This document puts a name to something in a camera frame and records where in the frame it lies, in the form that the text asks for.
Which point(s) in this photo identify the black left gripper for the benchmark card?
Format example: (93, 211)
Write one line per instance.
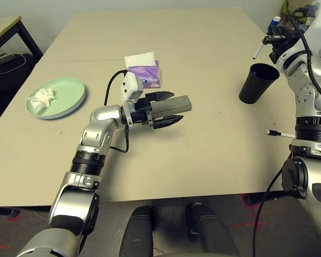
(143, 112)

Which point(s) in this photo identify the dark grey left robot leg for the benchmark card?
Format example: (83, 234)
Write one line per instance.
(137, 233)

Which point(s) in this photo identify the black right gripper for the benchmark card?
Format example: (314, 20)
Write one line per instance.
(279, 51)

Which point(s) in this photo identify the dark grey robot leg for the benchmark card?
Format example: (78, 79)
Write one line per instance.
(137, 233)
(214, 233)

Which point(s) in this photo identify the black cup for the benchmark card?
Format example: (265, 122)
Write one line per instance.
(252, 91)

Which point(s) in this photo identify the light blue plate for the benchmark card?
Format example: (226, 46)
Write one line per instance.
(69, 115)

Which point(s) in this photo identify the black cap whiteboard marker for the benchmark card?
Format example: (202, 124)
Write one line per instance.
(279, 133)

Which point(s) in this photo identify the purple tissue pack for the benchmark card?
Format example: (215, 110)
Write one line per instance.
(147, 72)

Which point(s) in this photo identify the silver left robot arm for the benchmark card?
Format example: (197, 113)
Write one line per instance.
(101, 115)

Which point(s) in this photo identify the light green plate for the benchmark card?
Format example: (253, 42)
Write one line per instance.
(67, 91)

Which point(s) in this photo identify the grey power adapter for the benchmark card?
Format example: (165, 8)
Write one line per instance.
(4, 57)

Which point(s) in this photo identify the white tissue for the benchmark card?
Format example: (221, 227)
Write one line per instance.
(42, 97)

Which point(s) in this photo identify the grey glasses case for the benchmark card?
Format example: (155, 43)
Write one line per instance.
(174, 105)

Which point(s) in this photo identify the black bag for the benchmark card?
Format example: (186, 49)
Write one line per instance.
(5, 93)

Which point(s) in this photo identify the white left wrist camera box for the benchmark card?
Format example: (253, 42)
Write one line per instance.
(129, 85)

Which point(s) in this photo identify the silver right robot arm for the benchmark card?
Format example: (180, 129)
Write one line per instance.
(310, 80)

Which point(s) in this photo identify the beige side table black frame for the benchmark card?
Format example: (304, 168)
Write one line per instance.
(2, 26)

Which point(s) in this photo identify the dark grey right robot leg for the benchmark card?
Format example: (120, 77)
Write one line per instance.
(214, 233)

